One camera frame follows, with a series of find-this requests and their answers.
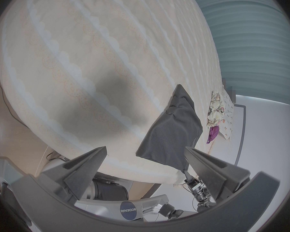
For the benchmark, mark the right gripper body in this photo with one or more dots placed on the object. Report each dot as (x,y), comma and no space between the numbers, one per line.
(194,184)

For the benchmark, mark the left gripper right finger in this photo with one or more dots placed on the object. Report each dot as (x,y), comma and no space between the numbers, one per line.
(214,177)

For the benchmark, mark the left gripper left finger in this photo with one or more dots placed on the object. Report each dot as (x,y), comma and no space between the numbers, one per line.
(83,175)

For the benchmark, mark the black T-shirt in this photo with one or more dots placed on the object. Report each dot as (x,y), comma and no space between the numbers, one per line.
(174,134)

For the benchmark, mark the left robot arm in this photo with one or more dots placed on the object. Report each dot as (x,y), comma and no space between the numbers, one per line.
(9,177)

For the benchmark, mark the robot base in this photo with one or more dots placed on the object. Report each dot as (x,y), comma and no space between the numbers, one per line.
(106,190)

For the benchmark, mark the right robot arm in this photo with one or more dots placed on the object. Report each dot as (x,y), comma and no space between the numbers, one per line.
(169,209)

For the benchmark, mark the bed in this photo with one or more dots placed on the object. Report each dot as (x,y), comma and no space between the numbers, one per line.
(87,69)

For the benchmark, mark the purple garment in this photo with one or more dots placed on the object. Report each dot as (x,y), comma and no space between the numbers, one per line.
(214,133)

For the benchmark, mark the white printed pillow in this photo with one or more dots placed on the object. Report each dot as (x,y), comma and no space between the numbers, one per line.
(228,115)

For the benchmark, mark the white printed garment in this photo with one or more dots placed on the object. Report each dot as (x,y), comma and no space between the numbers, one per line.
(215,110)

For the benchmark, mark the grey bedside table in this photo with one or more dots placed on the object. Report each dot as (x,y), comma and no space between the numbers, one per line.
(228,87)

